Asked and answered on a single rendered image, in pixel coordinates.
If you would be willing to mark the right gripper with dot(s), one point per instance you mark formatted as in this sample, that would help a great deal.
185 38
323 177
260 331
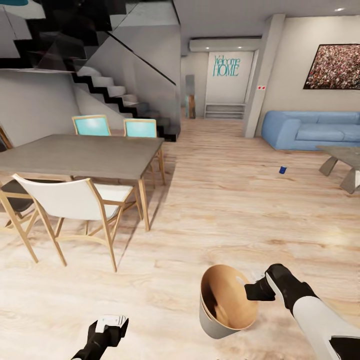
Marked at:
255 292

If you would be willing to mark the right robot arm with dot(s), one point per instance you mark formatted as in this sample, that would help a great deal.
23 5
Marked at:
330 336

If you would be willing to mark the coffee table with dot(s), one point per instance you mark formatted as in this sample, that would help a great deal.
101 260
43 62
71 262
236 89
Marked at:
350 155

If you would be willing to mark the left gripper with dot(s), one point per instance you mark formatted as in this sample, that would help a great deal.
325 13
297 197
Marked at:
110 337

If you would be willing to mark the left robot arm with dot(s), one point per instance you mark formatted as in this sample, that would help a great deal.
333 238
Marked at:
106 331

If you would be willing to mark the breakfast table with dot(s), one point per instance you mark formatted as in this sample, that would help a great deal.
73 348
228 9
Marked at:
103 156

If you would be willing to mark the trash can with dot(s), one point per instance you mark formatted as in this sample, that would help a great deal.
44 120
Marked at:
224 307

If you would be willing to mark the standing mirror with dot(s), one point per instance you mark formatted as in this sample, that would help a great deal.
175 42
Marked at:
190 97

